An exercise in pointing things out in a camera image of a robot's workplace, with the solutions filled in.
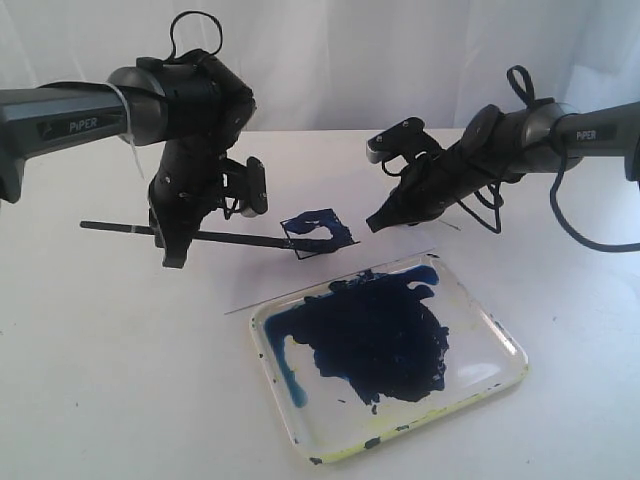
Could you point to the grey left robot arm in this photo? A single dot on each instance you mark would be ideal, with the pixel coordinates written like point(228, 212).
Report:
point(194, 105)

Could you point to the black paintbrush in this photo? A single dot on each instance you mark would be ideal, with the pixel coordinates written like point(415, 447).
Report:
point(310, 246)

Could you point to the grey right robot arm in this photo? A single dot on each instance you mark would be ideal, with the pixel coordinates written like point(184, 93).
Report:
point(496, 147)

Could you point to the white paper sheet with square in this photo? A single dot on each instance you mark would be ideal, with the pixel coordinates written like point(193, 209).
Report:
point(241, 276)

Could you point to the white curtain backdrop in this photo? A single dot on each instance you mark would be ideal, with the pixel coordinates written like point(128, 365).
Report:
point(344, 64)

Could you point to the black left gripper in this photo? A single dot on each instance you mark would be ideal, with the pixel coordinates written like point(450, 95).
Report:
point(185, 189)

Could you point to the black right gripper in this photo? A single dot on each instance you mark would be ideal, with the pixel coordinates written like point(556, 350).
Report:
point(428, 186)

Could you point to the white paint tray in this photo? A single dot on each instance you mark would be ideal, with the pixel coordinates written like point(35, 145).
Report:
point(369, 356)

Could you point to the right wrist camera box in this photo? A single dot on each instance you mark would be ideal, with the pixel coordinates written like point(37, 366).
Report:
point(405, 139)

